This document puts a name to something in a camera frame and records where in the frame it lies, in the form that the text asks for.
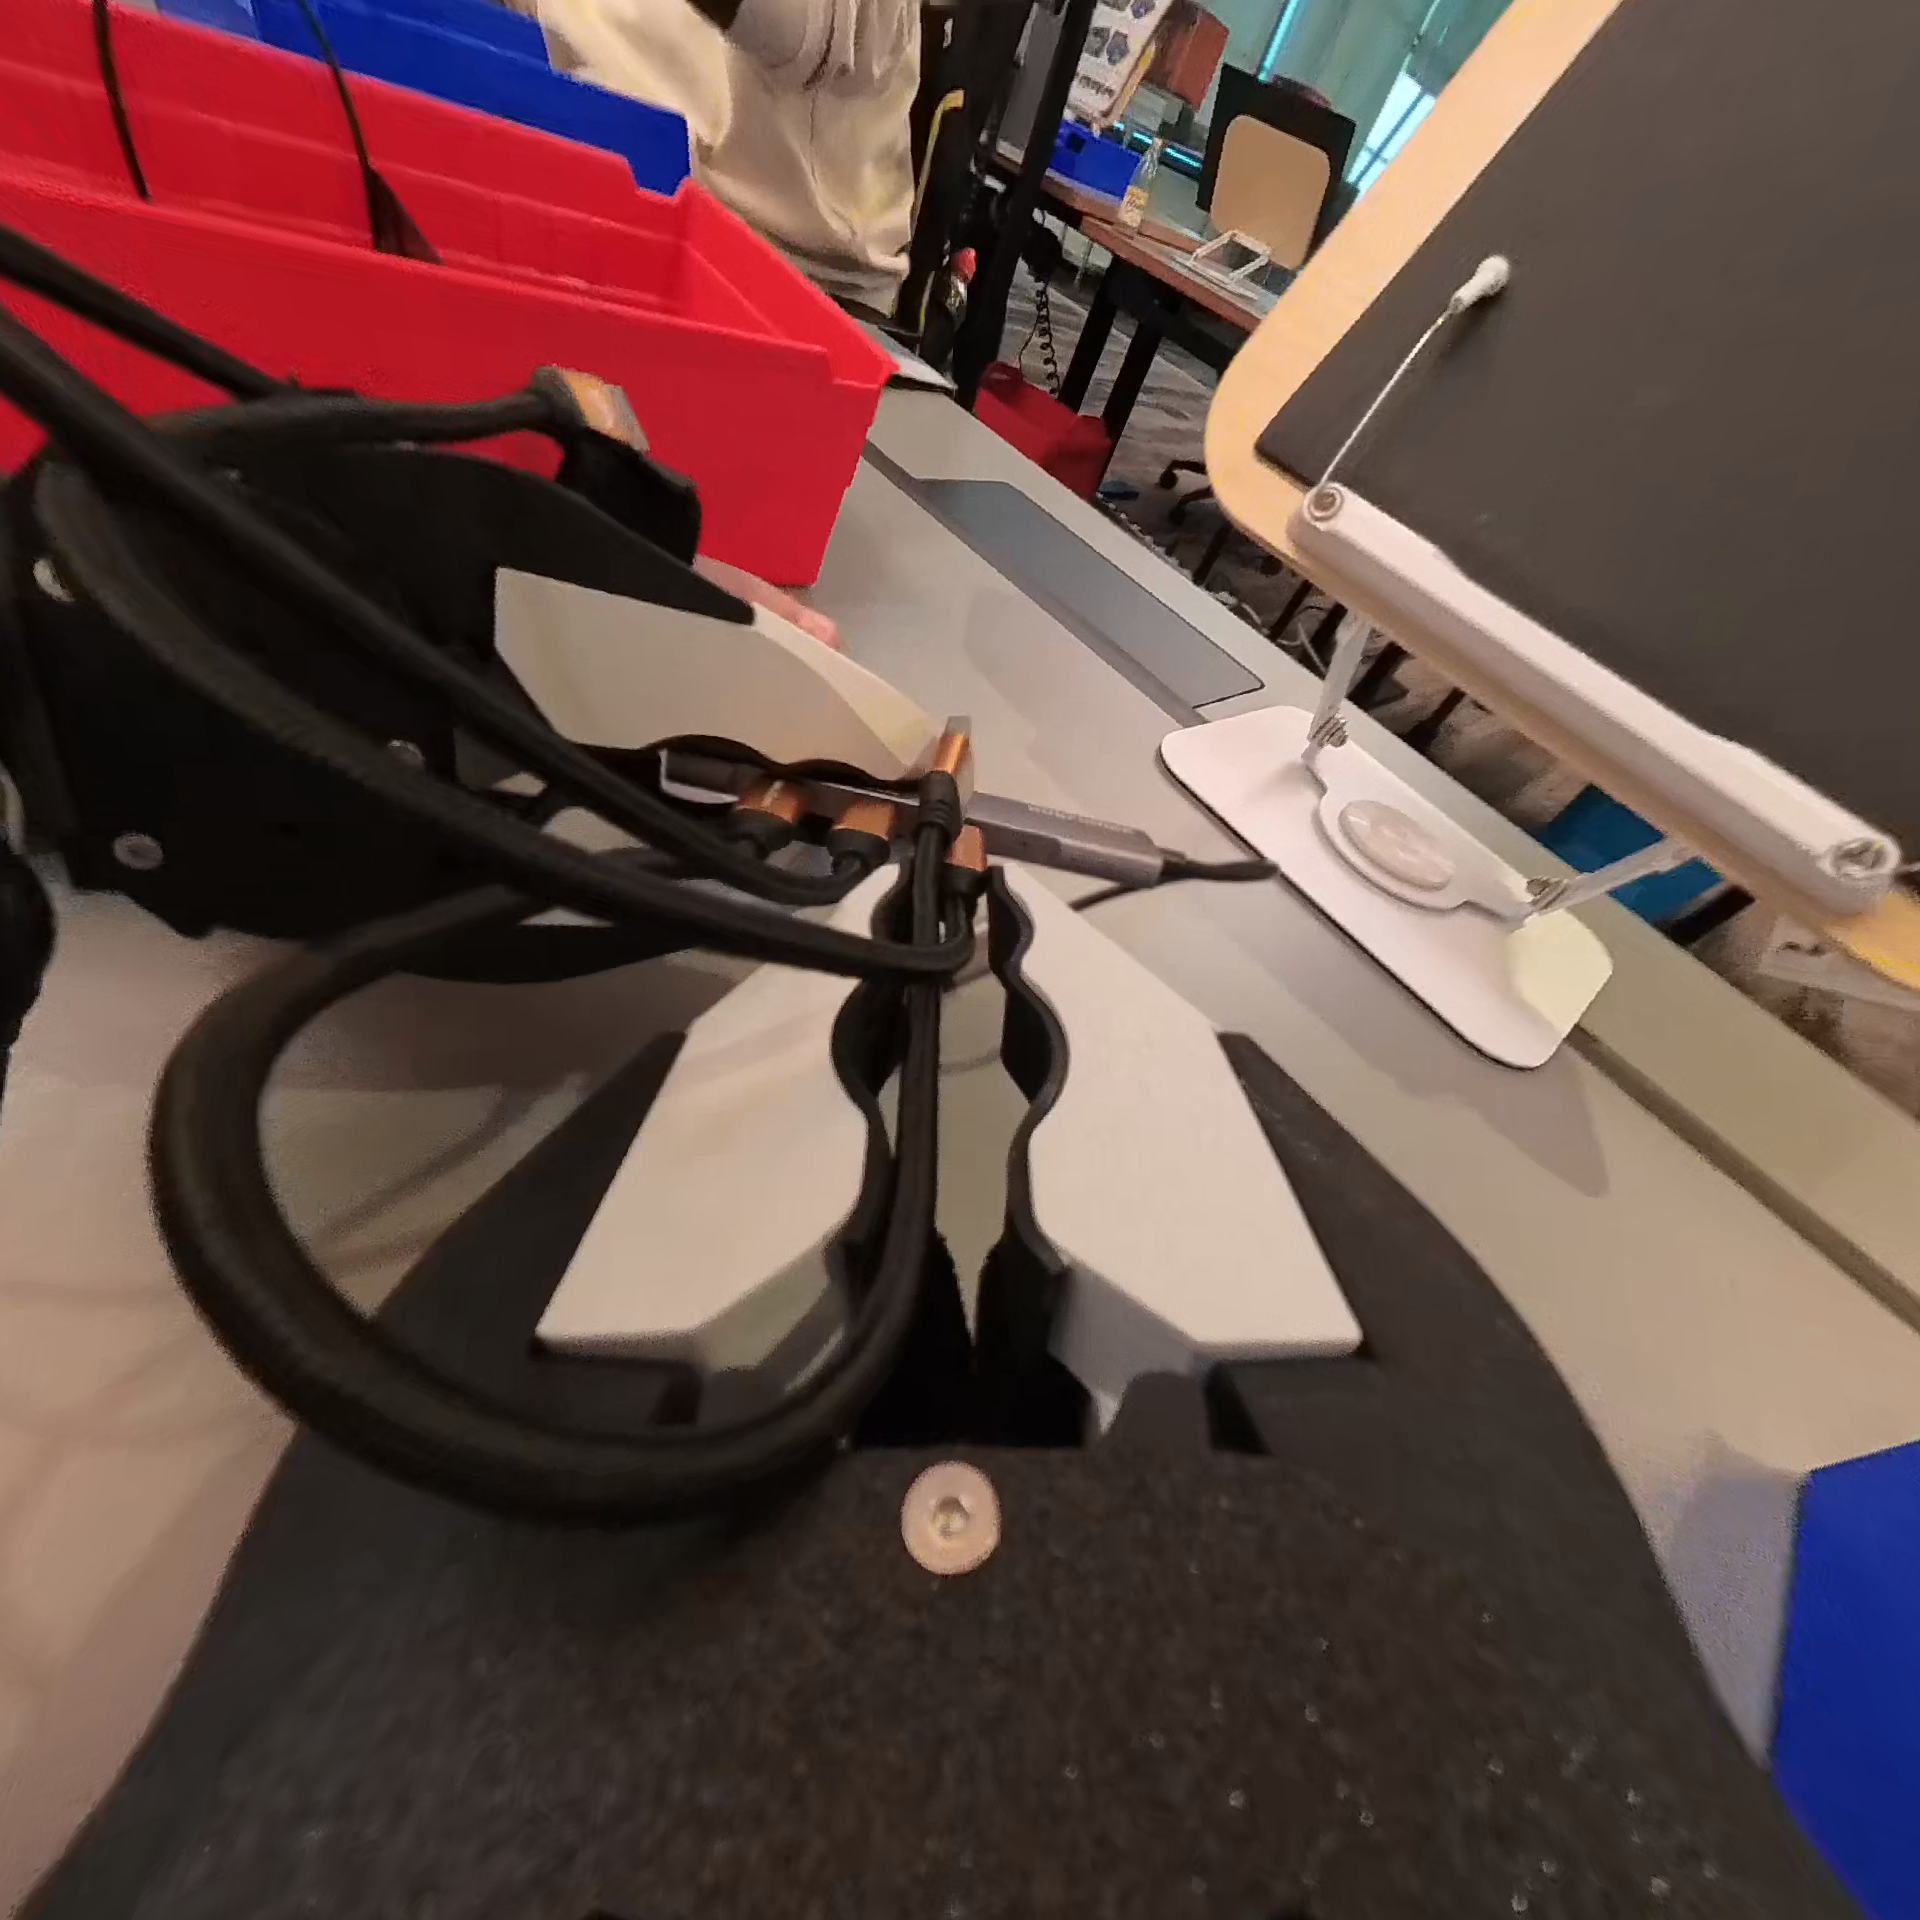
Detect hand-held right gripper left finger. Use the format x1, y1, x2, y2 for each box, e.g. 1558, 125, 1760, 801
537, 869, 920, 1451

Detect grey USB hub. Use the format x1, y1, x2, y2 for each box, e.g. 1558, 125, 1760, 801
658, 749, 1275, 894

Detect red plastic bin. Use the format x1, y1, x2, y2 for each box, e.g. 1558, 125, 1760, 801
0, 0, 898, 591

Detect black panel wooden edge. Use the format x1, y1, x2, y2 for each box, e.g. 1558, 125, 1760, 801
1204, 0, 1920, 993

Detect teal crate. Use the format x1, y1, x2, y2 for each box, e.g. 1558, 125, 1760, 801
1538, 784, 1755, 928

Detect person's left hand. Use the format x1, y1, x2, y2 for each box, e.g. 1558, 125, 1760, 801
697, 560, 839, 650

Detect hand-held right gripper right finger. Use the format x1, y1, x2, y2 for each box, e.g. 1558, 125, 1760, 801
981, 869, 1365, 1444

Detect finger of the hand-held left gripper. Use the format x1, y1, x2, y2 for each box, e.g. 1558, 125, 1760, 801
495, 568, 938, 787

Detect white bar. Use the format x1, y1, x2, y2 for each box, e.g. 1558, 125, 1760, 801
1289, 484, 1902, 921

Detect black cable orange plugs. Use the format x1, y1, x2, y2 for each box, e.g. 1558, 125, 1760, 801
0, 367, 908, 916
0, 225, 976, 978
146, 818, 1000, 1522

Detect steel wire white tip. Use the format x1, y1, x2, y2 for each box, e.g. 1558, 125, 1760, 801
1305, 255, 1514, 520

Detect red bag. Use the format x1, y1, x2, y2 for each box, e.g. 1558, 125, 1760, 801
974, 364, 1114, 497

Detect blue bin with white label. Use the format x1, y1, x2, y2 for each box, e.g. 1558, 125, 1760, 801
156, 0, 692, 197

